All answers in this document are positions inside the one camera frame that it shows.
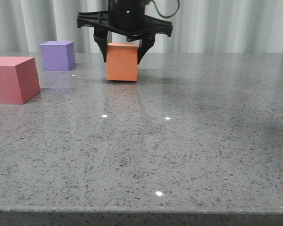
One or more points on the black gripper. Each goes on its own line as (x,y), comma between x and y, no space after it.
(127,18)

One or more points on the orange foam block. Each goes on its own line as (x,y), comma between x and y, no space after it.
(122,62)

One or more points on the purple foam block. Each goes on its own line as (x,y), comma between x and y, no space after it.
(58,55)

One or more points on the pale green curtain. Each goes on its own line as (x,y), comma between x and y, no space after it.
(199,26)

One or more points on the pink foam block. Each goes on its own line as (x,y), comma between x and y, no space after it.
(19,81)

